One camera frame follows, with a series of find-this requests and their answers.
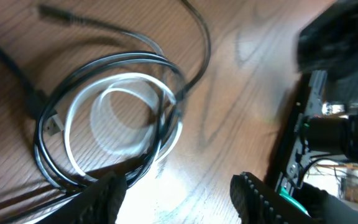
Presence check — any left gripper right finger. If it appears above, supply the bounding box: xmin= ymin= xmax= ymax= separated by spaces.
xmin=229 ymin=172 xmax=321 ymax=224

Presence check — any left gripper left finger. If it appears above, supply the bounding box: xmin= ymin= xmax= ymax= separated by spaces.
xmin=39 ymin=172 xmax=127 ymax=224

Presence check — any black USB cable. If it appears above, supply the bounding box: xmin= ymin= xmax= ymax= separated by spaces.
xmin=0 ymin=0 xmax=212 ymax=224

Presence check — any white USB cable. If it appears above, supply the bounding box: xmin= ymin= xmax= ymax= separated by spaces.
xmin=63 ymin=72 xmax=183 ymax=183

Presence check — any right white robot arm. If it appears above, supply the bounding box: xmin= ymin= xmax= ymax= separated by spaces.
xmin=297 ymin=1 xmax=358 ymax=162

